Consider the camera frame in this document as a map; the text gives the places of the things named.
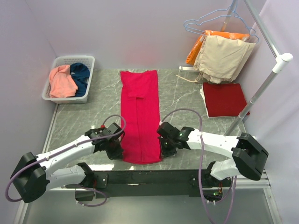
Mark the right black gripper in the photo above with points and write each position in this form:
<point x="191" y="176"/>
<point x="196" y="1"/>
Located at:
<point x="165" y="153"/>

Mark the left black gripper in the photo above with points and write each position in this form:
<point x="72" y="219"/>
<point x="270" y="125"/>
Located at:
<point x="117" y="153"/>

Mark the pink red t shirt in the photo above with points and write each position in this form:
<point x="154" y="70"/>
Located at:
<point x="140" y="109"/>

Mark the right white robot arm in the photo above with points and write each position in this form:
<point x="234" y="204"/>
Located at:
<point x="219" y="157"/>

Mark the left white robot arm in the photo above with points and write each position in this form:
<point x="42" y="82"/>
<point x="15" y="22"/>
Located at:
<point x="35" y="174"/>

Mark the black base beam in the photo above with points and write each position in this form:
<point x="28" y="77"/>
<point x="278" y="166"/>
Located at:
<point x="146" y="183"/>

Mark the folded dark red t shirt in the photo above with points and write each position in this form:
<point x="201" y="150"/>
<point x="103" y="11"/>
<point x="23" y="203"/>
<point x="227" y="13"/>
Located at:
<point x="223" y="100"/>

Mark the white plastic laundry basket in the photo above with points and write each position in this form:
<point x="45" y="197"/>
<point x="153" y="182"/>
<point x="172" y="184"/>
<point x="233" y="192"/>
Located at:
<point x="88" y="61"/>

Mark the salmon pink t shirt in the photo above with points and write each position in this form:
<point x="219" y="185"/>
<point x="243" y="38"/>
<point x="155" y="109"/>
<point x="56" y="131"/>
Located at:
<point x="62" y="84"/>

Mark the dark blue t shirt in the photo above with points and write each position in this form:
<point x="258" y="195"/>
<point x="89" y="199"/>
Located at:
<point x="80" y="74"/>

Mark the beige hanging garment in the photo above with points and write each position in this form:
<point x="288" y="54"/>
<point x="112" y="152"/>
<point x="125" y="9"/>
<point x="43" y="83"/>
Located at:
<point x="221" y="59"/>

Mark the metal clothes rack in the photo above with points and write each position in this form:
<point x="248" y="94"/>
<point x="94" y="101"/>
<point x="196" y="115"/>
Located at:
<point x="274" y="118"/>

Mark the aluminium rail frame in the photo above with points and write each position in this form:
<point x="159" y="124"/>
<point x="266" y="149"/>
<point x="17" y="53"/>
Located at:
<point x="252" y="204"/>

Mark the blue wire hanger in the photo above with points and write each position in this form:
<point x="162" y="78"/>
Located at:
<point x="224" y="20"/>

